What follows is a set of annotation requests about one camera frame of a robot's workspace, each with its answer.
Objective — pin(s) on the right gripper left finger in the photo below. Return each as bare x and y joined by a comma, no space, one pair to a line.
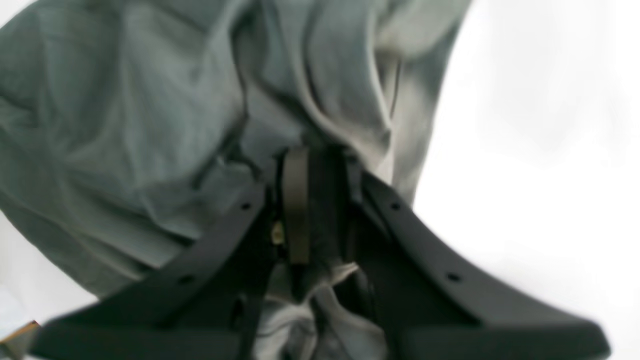
206,304

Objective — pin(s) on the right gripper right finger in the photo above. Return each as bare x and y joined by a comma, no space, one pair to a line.
433,304

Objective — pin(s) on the dark grey t-shirt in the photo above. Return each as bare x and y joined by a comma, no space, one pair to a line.
128,126

